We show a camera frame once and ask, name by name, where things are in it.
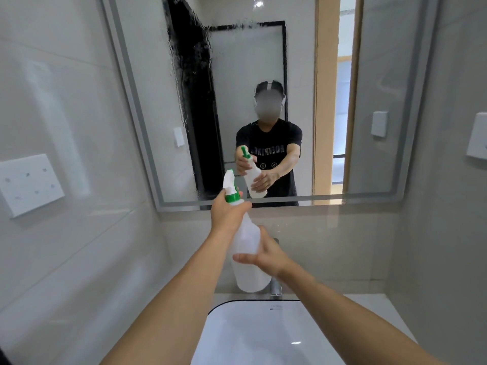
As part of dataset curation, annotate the person's left hand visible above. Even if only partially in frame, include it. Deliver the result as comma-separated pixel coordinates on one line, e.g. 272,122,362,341
210,188,253,240

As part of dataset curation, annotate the person's right hand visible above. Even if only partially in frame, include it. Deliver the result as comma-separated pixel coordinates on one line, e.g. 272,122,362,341
232,225,297,281

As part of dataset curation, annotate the white spray bottle green collar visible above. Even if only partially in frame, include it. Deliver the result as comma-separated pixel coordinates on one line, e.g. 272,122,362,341
222,169,273,294

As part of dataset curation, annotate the wall mirror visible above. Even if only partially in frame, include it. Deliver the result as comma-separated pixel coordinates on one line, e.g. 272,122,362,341
99,0,444,214

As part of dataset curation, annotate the person's right forearm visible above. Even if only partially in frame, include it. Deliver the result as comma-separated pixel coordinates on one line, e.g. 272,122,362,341
280,268,446,365

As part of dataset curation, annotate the person's left forearm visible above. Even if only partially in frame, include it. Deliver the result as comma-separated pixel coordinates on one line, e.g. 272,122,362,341
100,228,233,365

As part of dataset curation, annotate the chrome faucet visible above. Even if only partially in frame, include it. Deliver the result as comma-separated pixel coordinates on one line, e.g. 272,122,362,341
269,237,285,299

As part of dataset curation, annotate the white sink basin black rim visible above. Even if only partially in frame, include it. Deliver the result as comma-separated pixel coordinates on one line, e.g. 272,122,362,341
190,299,347,365

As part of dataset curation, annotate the white marble vanity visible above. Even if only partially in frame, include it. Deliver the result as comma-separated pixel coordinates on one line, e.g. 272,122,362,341
212,292,419,345

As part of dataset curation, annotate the white wall socket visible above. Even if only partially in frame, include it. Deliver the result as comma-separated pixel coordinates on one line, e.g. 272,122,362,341
466,112,487,161

